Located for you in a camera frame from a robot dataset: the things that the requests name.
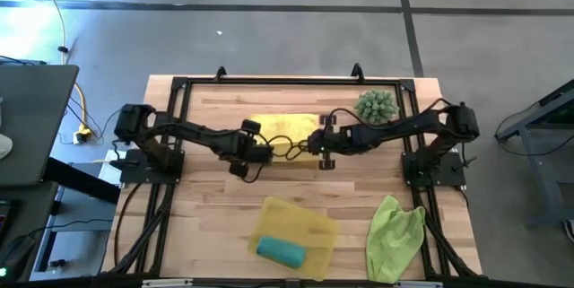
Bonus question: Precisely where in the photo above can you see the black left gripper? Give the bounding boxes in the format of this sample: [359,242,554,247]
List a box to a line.
[218,118,274,179]

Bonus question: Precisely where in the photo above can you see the yellow microfiber towel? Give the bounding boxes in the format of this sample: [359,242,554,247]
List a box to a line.
[246,112,322,164]

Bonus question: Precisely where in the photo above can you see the yellow translucent plastic basket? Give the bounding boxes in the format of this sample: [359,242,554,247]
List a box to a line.
[247,196,341,282]

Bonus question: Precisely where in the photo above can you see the teal microfiber towel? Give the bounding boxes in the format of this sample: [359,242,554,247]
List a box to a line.
[255,235,308,269]

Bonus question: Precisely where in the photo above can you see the green microfiber towel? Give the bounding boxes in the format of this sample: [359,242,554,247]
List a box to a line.
[365,195,426,284]

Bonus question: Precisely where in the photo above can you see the potted green succulent plant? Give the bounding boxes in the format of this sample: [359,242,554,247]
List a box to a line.
[353,89,400,126]

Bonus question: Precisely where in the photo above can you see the yellow power strip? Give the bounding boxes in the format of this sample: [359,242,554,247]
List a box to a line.
[73,127,94,144]

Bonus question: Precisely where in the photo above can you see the black desk crossbar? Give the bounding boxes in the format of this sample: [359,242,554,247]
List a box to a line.
[42,157,122,204]

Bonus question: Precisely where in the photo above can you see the grey low cabinet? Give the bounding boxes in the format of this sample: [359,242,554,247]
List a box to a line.
[29,161,118,280]

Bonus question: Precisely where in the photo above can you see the dark grey desk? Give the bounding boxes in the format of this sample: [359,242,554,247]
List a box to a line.
[0,64,81,189]

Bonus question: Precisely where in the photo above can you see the grey metal cart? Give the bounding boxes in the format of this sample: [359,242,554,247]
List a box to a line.
[494,79,574,229]

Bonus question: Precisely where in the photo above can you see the white computer mouse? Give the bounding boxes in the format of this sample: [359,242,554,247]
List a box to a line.
[0,133,13,161]

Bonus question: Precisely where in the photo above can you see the black computer mouse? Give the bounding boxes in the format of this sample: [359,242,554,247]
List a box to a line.
[0,233,38,283]

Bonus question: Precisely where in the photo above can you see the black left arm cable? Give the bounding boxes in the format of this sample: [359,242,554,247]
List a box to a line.
[241,134,295,185]

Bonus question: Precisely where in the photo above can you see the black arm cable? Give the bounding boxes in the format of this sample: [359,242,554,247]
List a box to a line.
[286,97,452,162]
[241,134,295,185]

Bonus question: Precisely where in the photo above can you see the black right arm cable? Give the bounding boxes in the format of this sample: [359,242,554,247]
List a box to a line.
[286,97,452,162]

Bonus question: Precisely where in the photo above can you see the black aluminium table frame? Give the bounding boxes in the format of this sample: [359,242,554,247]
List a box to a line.
[101,62,483,280]

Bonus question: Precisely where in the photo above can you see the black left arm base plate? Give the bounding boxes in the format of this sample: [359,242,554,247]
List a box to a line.
[118,148,186,185]

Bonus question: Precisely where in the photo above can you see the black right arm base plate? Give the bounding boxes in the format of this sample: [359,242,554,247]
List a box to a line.
[401,151,467,187]

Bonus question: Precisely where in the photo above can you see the silver metal bracket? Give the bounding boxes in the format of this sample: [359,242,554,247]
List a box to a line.
[142,278,194,288]
[394,281,443,288]

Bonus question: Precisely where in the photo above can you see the yellow floor power cable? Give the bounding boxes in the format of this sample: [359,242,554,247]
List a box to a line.
[29,0,93,139]

